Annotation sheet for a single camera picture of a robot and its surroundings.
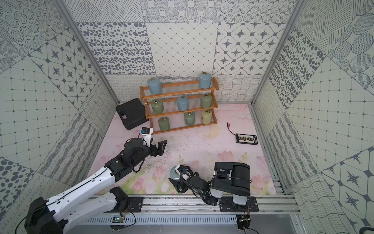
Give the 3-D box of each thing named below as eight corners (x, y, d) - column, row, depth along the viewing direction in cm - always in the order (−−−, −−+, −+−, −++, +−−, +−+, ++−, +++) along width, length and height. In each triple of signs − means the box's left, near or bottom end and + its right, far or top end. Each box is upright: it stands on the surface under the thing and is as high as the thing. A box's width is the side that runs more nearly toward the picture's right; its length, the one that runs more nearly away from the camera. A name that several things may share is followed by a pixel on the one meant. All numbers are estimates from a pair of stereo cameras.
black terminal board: (236, 142, 100) (236, 141, 98) (235, 135, 104) (236, 133, 102) (257, 145, 99) (258, 143, 97) (255, 137, 103) (256, 135, 101)
